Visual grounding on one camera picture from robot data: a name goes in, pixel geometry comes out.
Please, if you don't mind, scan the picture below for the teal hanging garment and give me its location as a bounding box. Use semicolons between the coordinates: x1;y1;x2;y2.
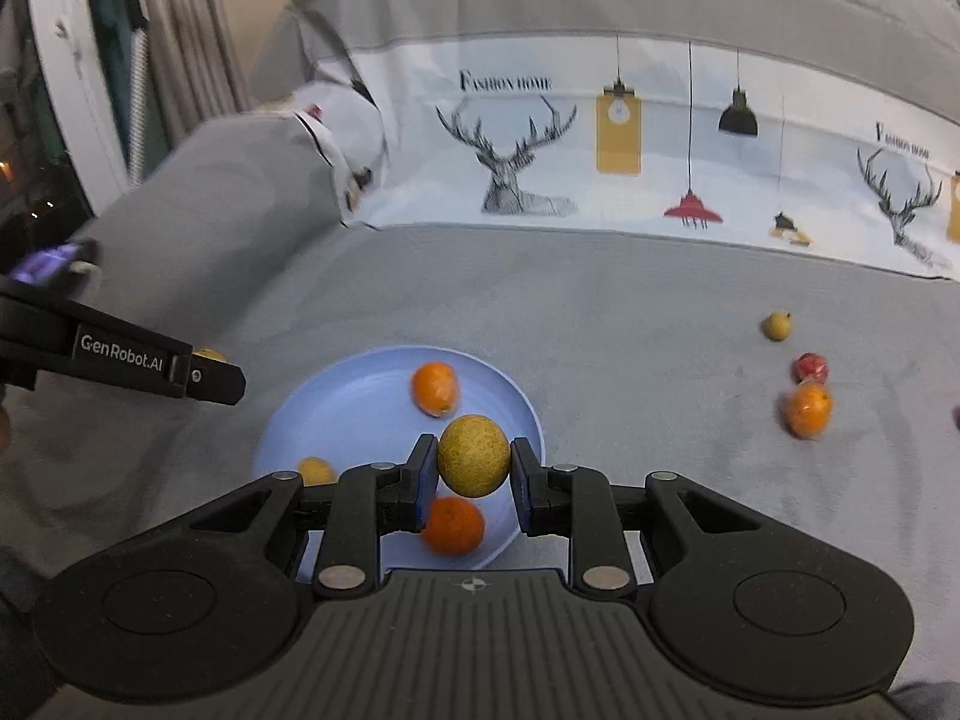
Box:
94;0;136;151

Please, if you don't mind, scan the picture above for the small orange mandarin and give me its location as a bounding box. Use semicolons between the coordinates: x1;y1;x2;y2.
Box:
782;381;835;438
410;362;460;417
420;496;486;558

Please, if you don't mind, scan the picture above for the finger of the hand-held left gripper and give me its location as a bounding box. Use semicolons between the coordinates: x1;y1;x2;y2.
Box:
187;360;247;406

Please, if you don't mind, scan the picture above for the grey curtain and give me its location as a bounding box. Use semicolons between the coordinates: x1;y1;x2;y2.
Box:
139;0;252;143

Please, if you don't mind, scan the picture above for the black smartphone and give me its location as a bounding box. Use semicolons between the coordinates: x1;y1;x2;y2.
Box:
11;238;102;290

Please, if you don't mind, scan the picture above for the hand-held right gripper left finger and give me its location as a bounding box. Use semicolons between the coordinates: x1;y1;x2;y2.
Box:
150;433;440;601

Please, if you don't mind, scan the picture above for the spotted pole black handle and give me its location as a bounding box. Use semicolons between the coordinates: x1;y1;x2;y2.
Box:
120;0;151;185

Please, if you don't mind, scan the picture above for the light blue plate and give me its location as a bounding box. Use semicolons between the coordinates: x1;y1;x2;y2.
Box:
253;346;545;582

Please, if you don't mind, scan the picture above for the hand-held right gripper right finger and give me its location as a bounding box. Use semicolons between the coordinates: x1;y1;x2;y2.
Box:
510;436;800;601

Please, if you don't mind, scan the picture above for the grey printed pillow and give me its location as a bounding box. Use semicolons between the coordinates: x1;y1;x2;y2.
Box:
176;79;387;230

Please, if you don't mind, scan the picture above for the white window frame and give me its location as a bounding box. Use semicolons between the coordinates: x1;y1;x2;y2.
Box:
22;0;140;215

